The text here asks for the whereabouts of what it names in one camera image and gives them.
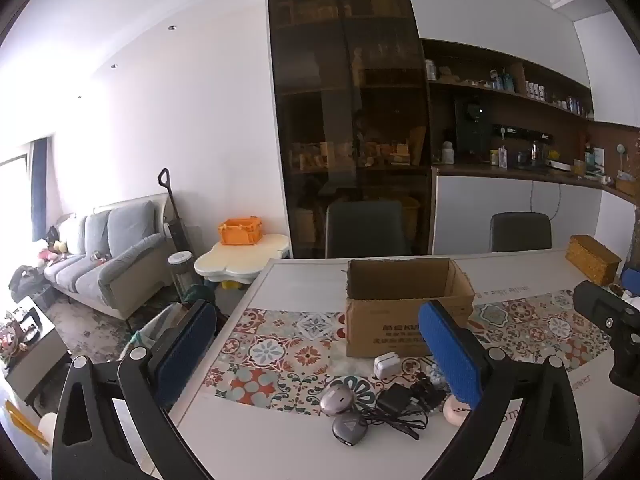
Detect blue curtain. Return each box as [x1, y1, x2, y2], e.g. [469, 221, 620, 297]
[30, 137, 52, 242]

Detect patterned tablecloth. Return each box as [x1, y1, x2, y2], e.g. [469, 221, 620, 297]
[170, 247, 640, 480]

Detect wooden counter with white cabinets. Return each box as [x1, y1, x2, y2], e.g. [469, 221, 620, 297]
[432, 160, 640, 257]

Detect stuffed toys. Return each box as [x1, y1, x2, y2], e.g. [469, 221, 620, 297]
[37, 239, 69, 264]

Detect cream kids table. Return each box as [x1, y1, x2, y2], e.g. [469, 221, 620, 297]
[193, 233, 291, 284]

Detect dark green bag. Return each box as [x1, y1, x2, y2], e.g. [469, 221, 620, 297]
[182, 284, 217, 307]

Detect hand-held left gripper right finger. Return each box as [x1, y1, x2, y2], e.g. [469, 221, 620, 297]
[418, 299, 584, 480]

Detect grey sofa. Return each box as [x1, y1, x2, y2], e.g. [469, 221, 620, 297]
[44, 195, 177, 322]

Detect pink round case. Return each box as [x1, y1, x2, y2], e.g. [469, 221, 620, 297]
[442, 394, 472, 427]

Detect white cube charger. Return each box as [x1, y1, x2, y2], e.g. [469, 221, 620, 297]
[373, 352, 401, 380]

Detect woven yellow box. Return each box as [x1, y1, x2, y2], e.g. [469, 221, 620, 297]
[565, 234, 623, 287]

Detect dark glass cabinet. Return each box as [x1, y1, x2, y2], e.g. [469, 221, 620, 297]
[266, 0, 434, 260]

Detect black power adapter with cable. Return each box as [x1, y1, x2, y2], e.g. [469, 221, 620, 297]
[359, 372, 447, 442]

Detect brown cardboard box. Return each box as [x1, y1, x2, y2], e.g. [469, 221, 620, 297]
[344, 258, 476, 359]

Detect black wall rail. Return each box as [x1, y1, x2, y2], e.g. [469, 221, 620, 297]
[492, 123, 554, 141]

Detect grey oval case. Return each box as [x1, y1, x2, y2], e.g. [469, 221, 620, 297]
[332, 411, 369, 447]

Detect silver computer mouse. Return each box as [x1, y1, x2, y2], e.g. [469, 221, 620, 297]
[320, 381, 357, 416]

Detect black wall water dispenser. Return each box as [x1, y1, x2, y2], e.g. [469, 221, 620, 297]
[453, 96, 494, 164]

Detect black bag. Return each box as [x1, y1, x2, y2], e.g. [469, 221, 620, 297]
[8, 263, 51, 307]

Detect low coffee table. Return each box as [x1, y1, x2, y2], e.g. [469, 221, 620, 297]
[0, 294, 72, 413]

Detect orange plastic crate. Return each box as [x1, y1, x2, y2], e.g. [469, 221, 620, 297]
[217, 216, 264, 246]

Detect grey dining chair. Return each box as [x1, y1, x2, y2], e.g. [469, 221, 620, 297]
[325, 200, 409, 259]
[489, 212, 553, 253]

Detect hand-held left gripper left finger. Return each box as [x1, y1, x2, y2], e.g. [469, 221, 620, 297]
[51, 299, 219, 480]

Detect grey cylinder bin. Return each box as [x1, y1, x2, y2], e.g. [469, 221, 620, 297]
[168, 251, 194, 302]

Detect wooden wall shelf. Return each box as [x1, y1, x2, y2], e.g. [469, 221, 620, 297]
[420, 37, 596, 122]

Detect upright vacuum cleaner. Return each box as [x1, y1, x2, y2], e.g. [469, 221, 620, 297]
[157, 168, 194, 254]

